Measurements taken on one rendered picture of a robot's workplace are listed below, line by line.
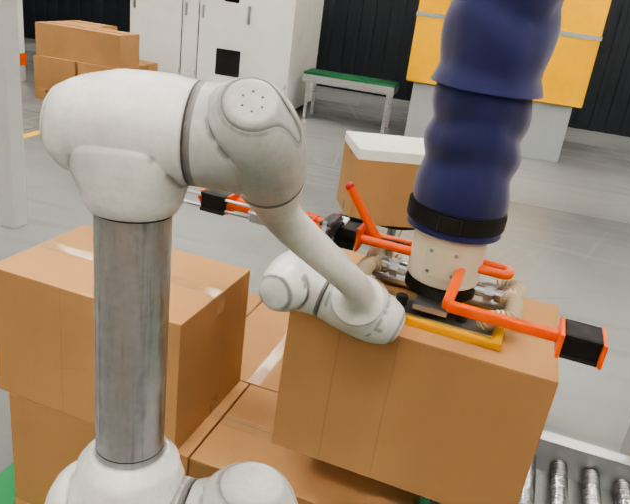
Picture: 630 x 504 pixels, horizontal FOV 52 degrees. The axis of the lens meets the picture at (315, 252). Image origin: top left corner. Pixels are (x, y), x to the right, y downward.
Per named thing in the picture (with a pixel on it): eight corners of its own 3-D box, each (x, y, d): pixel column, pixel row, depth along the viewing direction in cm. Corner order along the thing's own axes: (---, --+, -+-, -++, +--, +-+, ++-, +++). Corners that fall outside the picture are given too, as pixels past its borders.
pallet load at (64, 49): (160, 102, 879) (163, 32, 845) (122, 114, 787) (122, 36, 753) (81, 88, 901) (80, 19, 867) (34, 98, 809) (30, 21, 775)
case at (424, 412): (519, 429, 185) (559, 305, 169) (510, 528, 149) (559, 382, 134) (321, 367, 200) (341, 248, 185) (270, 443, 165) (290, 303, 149)
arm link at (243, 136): (316, 136, 90) (221, 123, 91) (311, 55, 73) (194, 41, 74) (299, 223, 86) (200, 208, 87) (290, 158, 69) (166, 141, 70)
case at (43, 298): (240, 381, 211) (251, 269, 196) (174, 454, 176) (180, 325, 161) (86, 330, 228) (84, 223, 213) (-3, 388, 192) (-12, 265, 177)
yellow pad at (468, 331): (503, 332, 151) (508, 314, 149) (499, 352, 142) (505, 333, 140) (363, 294, 160) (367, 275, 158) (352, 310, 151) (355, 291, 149)
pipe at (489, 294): (512, 291, 165) (517, 271, 163) (504, 334, 143) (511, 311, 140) (383, 257, 174) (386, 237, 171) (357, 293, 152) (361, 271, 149)
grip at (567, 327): (598, 349, 127) (606, 327, 125) (600, 370, 120) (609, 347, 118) (554, 337, 130) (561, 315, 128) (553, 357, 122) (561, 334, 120)
